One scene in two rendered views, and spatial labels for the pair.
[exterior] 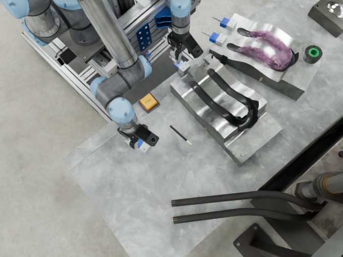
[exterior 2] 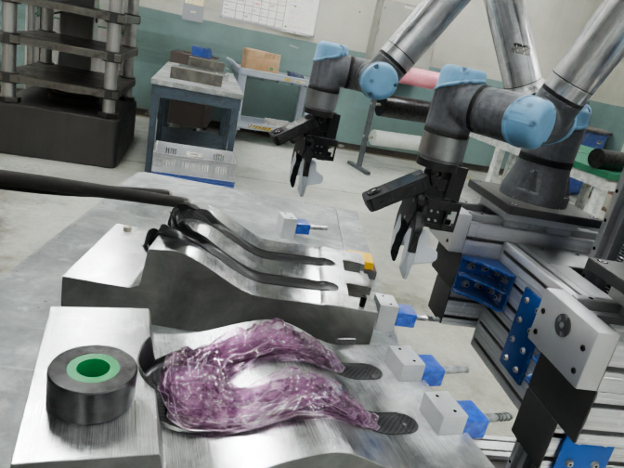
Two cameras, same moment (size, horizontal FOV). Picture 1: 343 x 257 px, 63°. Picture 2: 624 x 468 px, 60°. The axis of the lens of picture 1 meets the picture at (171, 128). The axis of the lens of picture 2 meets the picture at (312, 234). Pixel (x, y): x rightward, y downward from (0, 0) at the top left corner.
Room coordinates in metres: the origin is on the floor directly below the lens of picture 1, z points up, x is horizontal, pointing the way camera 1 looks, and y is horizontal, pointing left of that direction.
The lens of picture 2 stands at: (1.00, -1.01, 1.27)
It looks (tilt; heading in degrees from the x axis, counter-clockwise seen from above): 19 degrees down; 117
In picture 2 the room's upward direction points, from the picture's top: 12 degrees clockwise
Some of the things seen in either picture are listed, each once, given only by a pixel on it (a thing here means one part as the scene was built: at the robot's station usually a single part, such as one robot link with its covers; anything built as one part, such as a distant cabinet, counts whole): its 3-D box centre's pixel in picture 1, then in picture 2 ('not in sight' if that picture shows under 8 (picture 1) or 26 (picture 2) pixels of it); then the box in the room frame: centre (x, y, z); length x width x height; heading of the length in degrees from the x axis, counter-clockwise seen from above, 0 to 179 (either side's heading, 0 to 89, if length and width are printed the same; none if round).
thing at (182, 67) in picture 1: (177, 63); (407, 316); (0.77, -0.08, 0.83); 0.13 x 0.05 x 0.05; 37
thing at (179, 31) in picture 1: (180, 25); (440, 147); (0.75, -0.10, 1.15); 0.08 x 0.08 x 0.05
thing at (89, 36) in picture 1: (83, 24); (539, 177); (0.87, 0.31, 1.09); 0.15 x 0.15 x 0.10
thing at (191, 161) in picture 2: not in sight; (195, 162); (-1.65, 2.08, 0.28); 0.61 x 0.41 x 0.15; 41
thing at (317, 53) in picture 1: (312, 54); (92, 383); (0.65, -0.70, 0.93); 0.08 x 0.08 x 0.04
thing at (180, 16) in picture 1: (180, 9); (457, 101); (0.75, -0.10, 1.23); 0.09 x 0.08 x 0.11; 165
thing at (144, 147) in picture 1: (138, 142); (304, 227); (0.38, 0.17, 0.83); 0.13 x 0.05 x 0.05; 49
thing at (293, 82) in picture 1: (265, 52); (263, 403); (0.74, -0.53, 0.86); 0.50 x 0.26 x 0.11; 49
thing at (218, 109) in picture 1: (225, 98); (244, 245); (0.50, -0.27, 0.92); 0.35 x 0.16 x 0.09; 31
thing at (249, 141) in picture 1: (225, 105); (232, 266); (0.48, -0.27, 0.87); 0.50 x 0.26 x 0.14; 31
